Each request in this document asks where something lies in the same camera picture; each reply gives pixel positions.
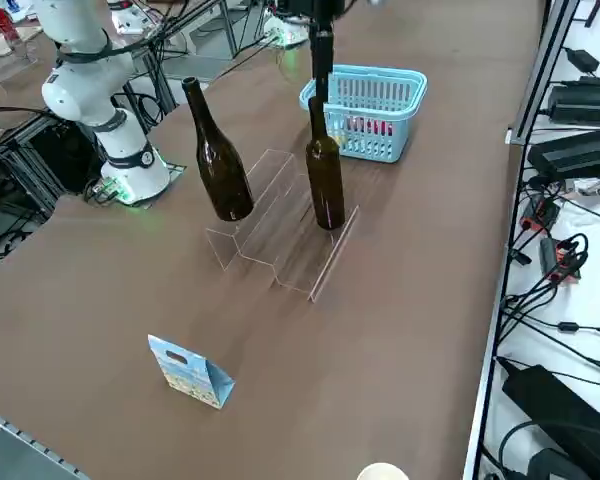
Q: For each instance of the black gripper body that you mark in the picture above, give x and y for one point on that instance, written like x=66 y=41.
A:
x=325 y=12

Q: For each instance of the dark wine bottle high shoulders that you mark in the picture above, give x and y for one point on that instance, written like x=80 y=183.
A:
x=325 y=190

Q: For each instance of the dark wine bottle sloped shoulders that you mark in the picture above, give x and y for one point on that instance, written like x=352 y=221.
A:
x=225 y=180

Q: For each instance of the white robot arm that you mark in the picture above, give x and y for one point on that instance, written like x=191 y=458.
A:
x=290 y=30
x=95 y=85

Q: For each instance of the clear acrylic stepped shelf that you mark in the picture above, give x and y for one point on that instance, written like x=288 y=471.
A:
x=290 y=270

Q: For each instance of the small yellow object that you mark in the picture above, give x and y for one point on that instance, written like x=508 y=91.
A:
x=338 y=138

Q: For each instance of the light blue plastic basket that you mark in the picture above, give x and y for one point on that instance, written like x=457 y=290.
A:
x=375 y=155

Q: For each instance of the small black power adapter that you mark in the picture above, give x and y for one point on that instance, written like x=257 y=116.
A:
x=582 y=60

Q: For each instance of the blue printed paper bag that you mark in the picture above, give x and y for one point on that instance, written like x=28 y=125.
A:
x=185 y=370

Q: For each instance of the large black power adapter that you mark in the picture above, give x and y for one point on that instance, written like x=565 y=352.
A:
x=555 y=405

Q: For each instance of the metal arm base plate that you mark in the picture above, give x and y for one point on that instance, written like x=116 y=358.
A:
x=175 y=172

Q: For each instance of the aluminium frame profile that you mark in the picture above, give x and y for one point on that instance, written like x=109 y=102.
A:
x=540 y=80

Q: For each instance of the aluminium table edge rail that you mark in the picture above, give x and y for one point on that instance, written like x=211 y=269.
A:
x=485 y=380

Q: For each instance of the grey metal rail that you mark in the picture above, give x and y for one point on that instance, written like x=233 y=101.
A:
x=10 y=440

